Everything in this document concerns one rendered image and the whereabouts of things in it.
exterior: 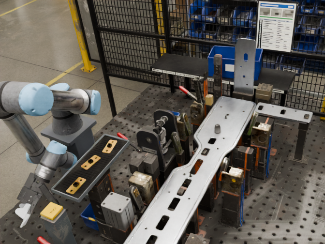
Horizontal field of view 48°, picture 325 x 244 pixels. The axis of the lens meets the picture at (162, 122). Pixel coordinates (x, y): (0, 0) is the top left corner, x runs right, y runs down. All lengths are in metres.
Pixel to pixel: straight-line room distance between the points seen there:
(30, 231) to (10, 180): 1.48
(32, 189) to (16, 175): 1.92
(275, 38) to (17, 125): 1.51
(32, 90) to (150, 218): 0.67
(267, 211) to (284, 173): 0.29
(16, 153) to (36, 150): 2.10
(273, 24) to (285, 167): 0.82
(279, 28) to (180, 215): 1.26
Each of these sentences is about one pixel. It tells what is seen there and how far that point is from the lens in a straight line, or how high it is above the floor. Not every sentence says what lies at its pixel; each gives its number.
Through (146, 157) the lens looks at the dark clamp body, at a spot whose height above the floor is 1.08.
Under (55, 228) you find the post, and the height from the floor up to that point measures 1.11.
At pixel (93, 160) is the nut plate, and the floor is 1.17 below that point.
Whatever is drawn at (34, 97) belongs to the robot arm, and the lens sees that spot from 1.33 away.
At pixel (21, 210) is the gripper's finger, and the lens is 1.55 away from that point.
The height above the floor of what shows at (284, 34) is 1.26.
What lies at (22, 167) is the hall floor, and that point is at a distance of 3.55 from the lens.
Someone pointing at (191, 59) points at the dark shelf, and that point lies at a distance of 2.49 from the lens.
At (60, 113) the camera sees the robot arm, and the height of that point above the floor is 1.22.
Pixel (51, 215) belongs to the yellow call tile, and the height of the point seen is 1.16.
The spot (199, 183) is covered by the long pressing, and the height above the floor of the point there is 1.00.
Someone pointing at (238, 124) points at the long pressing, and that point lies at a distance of 1.93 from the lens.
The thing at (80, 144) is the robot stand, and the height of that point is 1.03.
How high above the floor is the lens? 2.18
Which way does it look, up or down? 37 degrees down
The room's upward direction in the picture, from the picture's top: 7 degrees counter-clockwise
